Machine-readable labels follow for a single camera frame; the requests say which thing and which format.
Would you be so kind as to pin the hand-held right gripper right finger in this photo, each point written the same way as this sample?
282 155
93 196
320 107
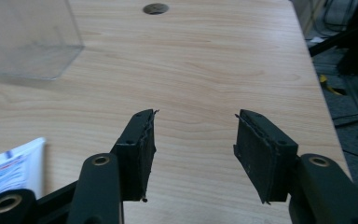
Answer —
270 155

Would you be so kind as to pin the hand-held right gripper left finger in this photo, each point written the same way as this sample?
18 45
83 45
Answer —
135 155

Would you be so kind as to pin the yellow tool on floor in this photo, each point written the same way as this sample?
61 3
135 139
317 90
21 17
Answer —
329 85

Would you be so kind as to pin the white printed packet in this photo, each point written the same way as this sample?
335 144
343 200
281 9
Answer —
11 172

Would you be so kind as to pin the black metal stand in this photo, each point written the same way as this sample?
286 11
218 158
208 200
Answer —
351 37

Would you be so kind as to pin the clear plastic box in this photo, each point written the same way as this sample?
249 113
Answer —
28 39

